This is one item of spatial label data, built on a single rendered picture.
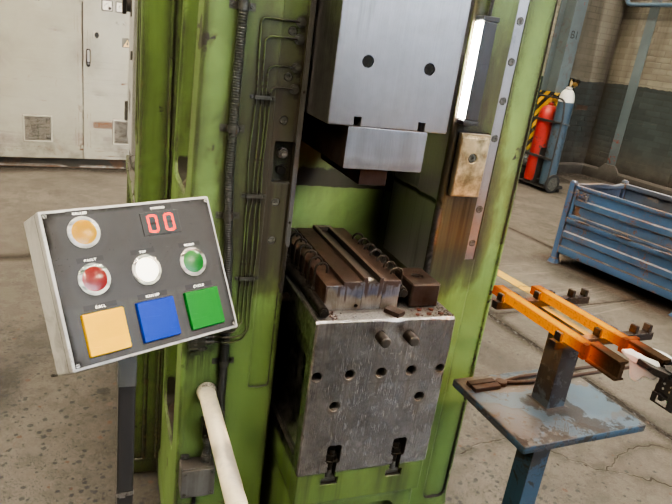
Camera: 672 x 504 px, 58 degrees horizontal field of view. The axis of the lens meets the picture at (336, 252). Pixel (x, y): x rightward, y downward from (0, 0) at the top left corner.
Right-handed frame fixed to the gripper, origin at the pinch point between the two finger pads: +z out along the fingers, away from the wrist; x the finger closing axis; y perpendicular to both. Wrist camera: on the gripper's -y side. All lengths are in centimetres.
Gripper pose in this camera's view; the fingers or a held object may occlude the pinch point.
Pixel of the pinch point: (637, 348)
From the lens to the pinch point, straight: 152.1
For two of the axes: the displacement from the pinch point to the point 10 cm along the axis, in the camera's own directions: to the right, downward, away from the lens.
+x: 9.0, -0.2, 4.3
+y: -1.3, 9.4, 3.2
